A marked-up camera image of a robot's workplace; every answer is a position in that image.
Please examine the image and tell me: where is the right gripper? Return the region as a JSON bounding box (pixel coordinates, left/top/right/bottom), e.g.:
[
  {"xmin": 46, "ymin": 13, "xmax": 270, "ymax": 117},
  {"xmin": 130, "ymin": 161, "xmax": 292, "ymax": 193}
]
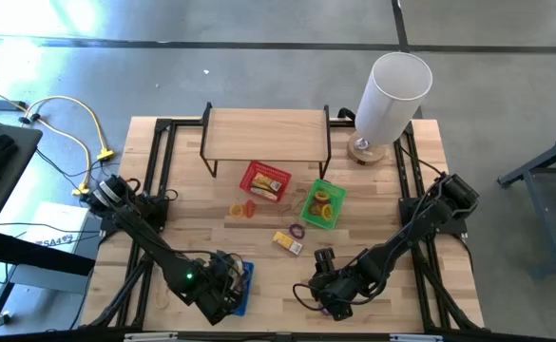
[{"xmin": 307, "ymin": 246, "xmax": 360, "ymax": 323}]

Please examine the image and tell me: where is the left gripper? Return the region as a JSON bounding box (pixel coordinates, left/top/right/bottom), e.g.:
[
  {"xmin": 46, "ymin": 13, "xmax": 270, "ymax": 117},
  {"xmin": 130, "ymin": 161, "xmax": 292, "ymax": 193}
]
[{"xmin": 195, "ymin": 250, "xmax": 249, "ymax": 327}]

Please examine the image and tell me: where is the green plastic basket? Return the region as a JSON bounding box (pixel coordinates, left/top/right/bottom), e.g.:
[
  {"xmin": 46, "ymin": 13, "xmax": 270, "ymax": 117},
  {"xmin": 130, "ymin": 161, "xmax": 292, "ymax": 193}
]
[{"xmin": 299, "ymin": 179, "xmax": 348, "ymax": 232}]

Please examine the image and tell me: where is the dark grey side desk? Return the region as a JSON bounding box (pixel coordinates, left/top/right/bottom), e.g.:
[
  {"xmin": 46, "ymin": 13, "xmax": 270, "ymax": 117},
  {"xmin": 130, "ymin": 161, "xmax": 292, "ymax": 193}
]
[{"xmin": 0, "ymin": 121, "xmax": 97, "ymax": 329}]

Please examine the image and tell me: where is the blue plastic basket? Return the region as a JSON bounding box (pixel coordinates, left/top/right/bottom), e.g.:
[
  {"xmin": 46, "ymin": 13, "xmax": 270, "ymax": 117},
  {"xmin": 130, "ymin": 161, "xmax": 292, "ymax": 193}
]
[{"xmin": 232, "ymin": 260, "xmax": 256, "ymax": 318}]

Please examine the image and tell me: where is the red plastic basket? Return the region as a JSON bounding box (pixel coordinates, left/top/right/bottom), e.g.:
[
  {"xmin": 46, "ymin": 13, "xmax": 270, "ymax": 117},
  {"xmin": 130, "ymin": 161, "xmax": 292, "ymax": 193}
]
[{"xmin": 238, "ymin": 160, "xmax": 293, "ymax": 204}]

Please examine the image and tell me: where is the wooden shelf riser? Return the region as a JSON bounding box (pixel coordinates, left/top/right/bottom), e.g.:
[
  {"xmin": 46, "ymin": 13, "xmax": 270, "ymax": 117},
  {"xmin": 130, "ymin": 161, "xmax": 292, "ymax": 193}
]
[{"xmin": 199, "ymin": 102, "xmax": 332, "ymax": 181}]

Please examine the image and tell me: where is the white cardboard box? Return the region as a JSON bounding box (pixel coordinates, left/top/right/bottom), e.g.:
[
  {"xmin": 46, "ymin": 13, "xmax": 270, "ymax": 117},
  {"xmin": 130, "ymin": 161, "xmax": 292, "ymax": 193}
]
[{"xmin": 9, "ymin": 200, "xmax": 102, "ymax": 296}]

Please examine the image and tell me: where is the white shade table lamp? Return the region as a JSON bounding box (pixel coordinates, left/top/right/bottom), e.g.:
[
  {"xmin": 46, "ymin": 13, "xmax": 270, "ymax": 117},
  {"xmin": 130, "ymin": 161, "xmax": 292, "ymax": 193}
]
[{"xmin": 346, "ymin": 50, "xmax": 434, "ymax": 166}]

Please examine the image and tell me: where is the blue metal workbench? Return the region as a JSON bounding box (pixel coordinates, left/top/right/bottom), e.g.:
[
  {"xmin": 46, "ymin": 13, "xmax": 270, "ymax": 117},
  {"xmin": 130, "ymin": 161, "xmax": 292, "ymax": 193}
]
[{"xmin": 497, "ymin": 129, "xmax": 556, "ymax": 280}]

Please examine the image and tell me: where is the black floor plate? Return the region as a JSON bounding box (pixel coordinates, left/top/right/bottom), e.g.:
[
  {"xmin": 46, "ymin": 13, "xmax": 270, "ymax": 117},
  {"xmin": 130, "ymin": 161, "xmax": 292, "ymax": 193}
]
[{"xmin": 0, "ymin": 98, "xmax": 28, "ymax": 112}]

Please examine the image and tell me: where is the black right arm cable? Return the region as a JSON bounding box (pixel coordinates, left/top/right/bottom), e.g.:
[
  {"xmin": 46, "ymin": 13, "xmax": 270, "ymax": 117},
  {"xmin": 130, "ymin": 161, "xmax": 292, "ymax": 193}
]
[{"xmin": 291, "ymin": 282, "xmax": 336, "ymax": 314}]

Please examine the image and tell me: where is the silver aluminium post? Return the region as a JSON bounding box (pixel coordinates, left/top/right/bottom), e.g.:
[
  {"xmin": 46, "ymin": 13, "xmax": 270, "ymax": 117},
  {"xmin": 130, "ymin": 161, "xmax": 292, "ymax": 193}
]
[
  {"xmin": 123, "ymin": 332, "xmax": 180, "ymax": 342},
  {"xmin": 389, "ymin": 332, "xmax": 445, "ymax": 342}
]

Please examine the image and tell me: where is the yellow floor cable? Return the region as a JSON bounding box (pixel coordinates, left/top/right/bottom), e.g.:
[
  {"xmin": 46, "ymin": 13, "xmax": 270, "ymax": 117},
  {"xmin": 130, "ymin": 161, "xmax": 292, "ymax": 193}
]
[
  {"xmin": 22, "ymin": 95, "xmax": 116, "ymax": 162},
  {"xmin": 0, "ymin": 79, "xmax": 93, "ymax": 199}
]

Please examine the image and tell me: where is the black metal table frame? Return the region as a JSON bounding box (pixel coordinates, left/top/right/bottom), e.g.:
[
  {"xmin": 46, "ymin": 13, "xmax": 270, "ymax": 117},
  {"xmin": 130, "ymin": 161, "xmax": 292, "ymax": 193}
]
[{"xmin": 80, "ymin": 116, "xmax": 487, "ymax": 342}]

